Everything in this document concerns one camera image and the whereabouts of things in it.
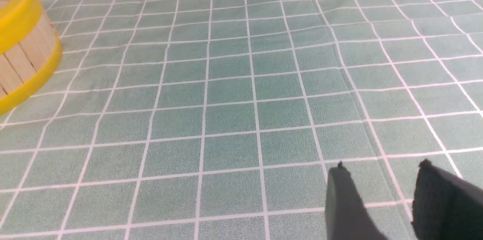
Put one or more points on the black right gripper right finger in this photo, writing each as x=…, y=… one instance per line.
x=446, y=207

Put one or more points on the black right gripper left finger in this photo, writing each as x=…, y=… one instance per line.
x=345, y=214

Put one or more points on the bamboo steamer base yellow rim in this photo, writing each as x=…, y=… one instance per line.
x=29, y=64

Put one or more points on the green checkered tablecloth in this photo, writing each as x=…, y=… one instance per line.
x=219, y=119

